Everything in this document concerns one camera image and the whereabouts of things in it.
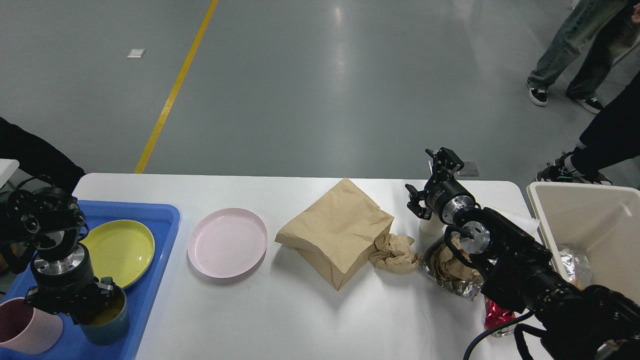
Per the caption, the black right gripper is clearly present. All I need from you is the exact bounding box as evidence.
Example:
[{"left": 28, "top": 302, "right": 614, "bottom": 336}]
[{"left": 405, "top": 147, "right": 477, "bottom": 225}]

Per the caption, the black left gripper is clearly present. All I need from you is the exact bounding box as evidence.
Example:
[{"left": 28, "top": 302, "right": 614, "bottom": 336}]
[{"left": 24, "top": 244, "right": 115, "bottom": 326}]

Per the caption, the grey-blue mug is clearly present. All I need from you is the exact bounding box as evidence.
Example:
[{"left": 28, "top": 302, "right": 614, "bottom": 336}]
[{"left": 79, "top": 285, "right": 130, "bottom": 346}]

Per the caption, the pink plate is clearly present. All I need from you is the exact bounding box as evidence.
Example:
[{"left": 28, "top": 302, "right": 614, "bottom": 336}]
[{"left": 187, "top": 208, "right": 268, "bottom": 280}]

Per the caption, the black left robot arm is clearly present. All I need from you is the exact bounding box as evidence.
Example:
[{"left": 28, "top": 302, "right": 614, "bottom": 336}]
[{"left": 1, "top": 175, "right": 118, "bottom": 325}]

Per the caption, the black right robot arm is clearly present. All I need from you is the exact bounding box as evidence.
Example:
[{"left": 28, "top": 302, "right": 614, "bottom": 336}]
[{"left": 406, "top": 147, "right": 640, "bottom": 360}]

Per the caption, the floor outlet plate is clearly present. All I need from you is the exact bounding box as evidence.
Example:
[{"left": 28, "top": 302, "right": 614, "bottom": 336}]
[{"left": 456, "top": 161, "right": 480, "bottom": 177}]

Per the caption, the pink cup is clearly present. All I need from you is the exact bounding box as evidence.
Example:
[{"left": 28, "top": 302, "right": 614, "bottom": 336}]
[{"left": 0, "top": 297, "right": 64, "bottom": 355}]

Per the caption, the yellow plate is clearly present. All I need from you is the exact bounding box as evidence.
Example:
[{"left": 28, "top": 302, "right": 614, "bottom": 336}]
[{"left": 80, "top": 219, "right": 155, "bottom": 289}]

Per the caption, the crumpled brown paper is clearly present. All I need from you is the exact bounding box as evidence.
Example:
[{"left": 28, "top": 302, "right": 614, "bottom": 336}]
[{"left": 368, "top": 234, "right": 423, "bottom": 275}]

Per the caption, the crumpled foil with paper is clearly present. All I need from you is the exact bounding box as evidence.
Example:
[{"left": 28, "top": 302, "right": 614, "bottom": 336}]
[{"left": 419, "top": 235, "right": 483, "bottom": 301}]

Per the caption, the brown paper bag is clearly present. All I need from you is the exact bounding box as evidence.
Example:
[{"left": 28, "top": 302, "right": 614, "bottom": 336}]
[{"left": 275, "top": 178, "right": 394, "bottom": 291}]

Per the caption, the blue plastic tray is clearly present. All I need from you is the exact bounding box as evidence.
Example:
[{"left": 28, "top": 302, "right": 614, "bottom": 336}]
[{"left": 0, "top": 200, "right": 181, "bottom": 360}]

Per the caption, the red foil wrapper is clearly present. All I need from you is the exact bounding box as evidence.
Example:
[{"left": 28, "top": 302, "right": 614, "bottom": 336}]
[{"left": 484, "top": 296, "right": 518, "bottom": 338}]

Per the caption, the dark seated person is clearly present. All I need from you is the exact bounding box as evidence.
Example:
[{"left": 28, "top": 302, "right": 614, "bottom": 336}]
[{"left": 0, "top": 117, "right": 86, "bottom": 193}]

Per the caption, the white side table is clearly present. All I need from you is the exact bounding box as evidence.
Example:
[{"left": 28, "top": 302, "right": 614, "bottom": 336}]
[{"left": 0, "top": 158, "right": 19, "bottom": 191}]

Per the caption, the foil scrap in bin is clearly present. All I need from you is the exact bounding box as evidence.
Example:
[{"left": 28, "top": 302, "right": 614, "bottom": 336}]
[{"left": 558, "top": 246, "right": 593, "bottom": 290}]

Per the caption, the beige waste bin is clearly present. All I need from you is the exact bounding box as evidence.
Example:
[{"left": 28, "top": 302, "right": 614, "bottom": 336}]
[{"left": 526, "top": 182, "right": 640, "bottom": 303}]

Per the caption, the person in black clothes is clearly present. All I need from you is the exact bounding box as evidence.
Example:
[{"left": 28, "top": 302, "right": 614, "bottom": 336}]
[{"left": 535, "top": 73, "right": 640, "bottom": 186}]

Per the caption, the person in blue jeans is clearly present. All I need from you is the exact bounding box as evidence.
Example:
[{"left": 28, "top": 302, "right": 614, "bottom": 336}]
[{"left": 526, "top": 0, "right": 639, "bottom": 115}]

